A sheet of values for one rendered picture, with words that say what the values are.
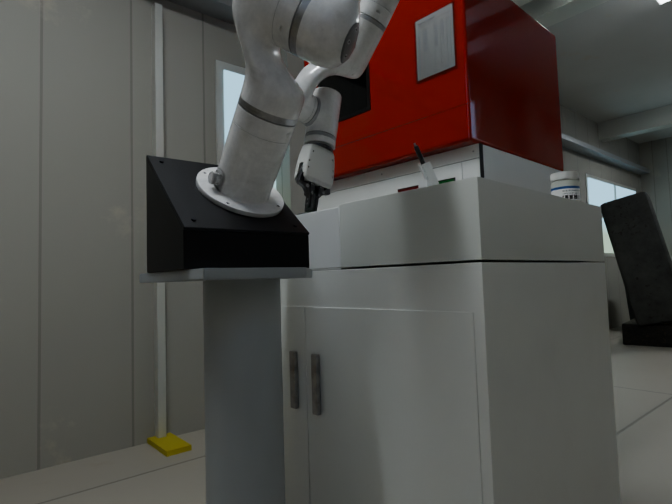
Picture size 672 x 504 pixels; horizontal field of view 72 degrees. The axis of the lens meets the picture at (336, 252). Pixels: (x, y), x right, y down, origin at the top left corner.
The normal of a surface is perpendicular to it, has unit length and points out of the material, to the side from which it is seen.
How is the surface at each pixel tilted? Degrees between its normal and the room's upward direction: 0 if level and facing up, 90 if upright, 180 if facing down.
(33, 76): 90
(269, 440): 90
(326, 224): 90
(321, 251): 90
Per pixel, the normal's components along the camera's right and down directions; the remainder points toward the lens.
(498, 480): 0.68, -0.07
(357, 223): -0.73, -0.02
